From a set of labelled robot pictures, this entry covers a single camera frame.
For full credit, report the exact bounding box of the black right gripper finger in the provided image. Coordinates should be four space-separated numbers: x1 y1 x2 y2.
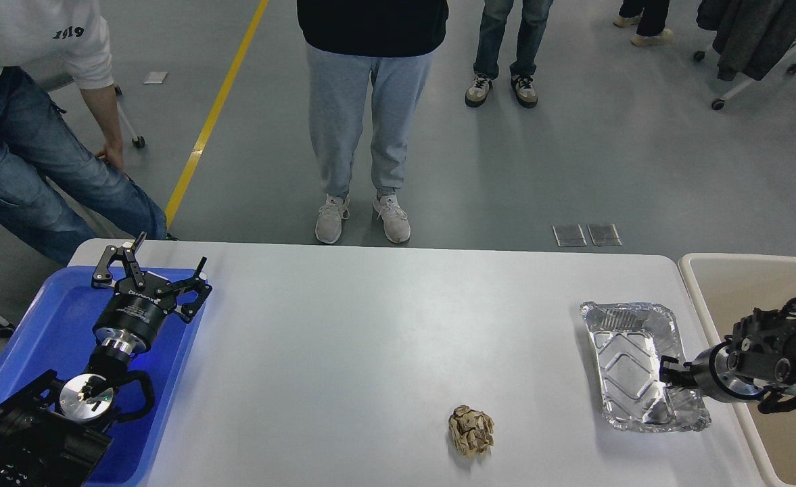
659 356 698 389

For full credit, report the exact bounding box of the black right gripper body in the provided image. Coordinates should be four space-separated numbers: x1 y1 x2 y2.
683 342 766 403

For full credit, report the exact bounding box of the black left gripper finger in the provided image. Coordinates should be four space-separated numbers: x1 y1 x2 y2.
91 232 148 290
156 256 213 323

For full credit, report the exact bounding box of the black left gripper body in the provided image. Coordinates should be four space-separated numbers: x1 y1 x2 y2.
93 271 185 352

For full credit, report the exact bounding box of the aluminium foil tray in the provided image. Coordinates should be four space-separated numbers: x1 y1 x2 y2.
580 302 712 434

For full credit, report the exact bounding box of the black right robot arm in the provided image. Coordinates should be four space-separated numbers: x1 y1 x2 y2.
659 296 796 414

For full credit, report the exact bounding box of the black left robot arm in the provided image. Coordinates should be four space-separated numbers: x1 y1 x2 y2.
0 237 212 486

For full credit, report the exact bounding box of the beige plastic bin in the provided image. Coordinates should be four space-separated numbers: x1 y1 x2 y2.
679 253 796 486

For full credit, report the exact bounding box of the person in blue jeans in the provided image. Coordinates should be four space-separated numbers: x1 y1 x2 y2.
0 1 171 264

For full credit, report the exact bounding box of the right metal floor plate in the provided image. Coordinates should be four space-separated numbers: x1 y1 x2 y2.
587 224 622 246

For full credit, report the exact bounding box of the metal floor plate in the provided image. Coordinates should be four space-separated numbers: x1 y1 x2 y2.
587 224 622 246
552 224 588 248

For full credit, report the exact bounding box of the left metal floor plate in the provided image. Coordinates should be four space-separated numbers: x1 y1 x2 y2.
552 224 588 248

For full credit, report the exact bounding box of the small white floor plate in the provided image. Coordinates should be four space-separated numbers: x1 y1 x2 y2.
142 71 168 85

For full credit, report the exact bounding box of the crumpled brown paper ball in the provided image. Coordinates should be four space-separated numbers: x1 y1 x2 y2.
448 404 496 459

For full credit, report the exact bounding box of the person in grey sweatpants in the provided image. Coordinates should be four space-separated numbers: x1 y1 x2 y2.
296 0 450 245

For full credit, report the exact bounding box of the person with beige shoes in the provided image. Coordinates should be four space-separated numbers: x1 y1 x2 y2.
612 0 673 47

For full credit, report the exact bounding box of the person in jeans and sneakers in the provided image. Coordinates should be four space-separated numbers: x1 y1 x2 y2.
465 0 555 109

